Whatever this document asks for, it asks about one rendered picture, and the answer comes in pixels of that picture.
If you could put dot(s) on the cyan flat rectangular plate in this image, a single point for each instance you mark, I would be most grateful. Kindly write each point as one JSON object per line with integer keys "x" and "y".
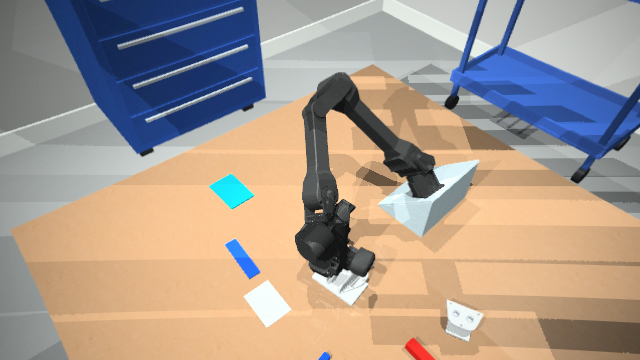
{"x": 231, "y": 191}

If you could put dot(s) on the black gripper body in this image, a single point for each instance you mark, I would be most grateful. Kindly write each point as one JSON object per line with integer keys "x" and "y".
{"x": 360, "y": 260}

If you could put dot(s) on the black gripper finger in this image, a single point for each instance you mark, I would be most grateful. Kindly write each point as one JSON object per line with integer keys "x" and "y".
{"x": 344, "y": 266}

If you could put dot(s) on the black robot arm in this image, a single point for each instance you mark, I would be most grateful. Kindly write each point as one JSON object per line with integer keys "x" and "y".
{"x": 339, "y": 93}

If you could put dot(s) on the red cube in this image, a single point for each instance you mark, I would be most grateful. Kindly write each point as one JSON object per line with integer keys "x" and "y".
{"x": 414, "y": 348}

